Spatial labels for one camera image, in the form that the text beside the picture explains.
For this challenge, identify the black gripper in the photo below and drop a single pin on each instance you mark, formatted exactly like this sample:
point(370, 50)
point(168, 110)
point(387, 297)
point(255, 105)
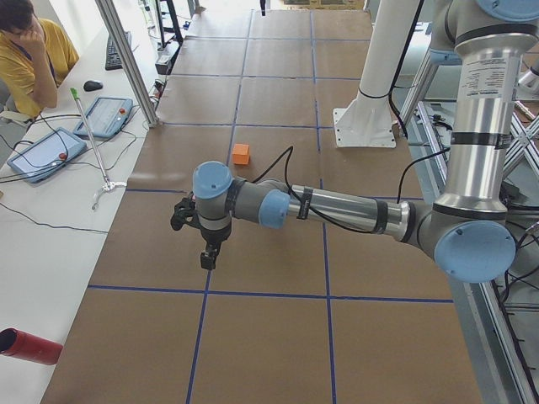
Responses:
point(214, 238)

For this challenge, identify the orange foam cube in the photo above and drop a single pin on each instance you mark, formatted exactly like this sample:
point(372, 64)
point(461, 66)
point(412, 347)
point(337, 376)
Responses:
point(241, 154)

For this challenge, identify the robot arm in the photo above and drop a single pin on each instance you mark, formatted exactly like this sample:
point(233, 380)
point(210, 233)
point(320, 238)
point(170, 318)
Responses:
point(463, 230)

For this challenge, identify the reacher grabber stick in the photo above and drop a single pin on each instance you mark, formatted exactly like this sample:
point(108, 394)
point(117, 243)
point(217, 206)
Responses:
point(109, 185)

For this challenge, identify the far blue teach pendant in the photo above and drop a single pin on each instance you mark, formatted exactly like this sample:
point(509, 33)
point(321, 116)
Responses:
point(107, 115)

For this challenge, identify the blue teach pendant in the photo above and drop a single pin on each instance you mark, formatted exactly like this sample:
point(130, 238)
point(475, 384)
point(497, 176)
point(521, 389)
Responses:
point(47, 156)
point(107, 115)

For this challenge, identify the near blue teach pendant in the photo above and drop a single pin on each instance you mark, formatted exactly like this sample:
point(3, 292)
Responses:
point(47, 156)

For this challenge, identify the black computer mouse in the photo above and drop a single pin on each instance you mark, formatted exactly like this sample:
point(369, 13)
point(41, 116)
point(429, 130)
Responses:
point(92, 85)

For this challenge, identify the red cylinder bottle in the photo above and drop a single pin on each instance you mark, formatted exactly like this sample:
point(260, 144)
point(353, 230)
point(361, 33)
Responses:
point(26, 346)

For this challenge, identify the black keyboard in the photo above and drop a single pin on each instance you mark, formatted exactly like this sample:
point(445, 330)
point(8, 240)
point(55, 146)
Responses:
point(112, 57)

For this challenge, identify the person in yellow shirt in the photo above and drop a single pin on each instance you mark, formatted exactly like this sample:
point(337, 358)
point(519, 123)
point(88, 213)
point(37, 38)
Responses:
point(36, 57)

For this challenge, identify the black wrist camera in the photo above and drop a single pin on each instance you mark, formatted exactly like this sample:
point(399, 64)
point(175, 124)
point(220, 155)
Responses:
point(184, 213)

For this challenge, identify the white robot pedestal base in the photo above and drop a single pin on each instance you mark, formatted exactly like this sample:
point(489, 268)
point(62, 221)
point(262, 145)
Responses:
point(367, 121)

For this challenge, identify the grey aluminium frame post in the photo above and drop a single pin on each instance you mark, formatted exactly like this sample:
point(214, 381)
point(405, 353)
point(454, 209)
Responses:
point(113, 25)

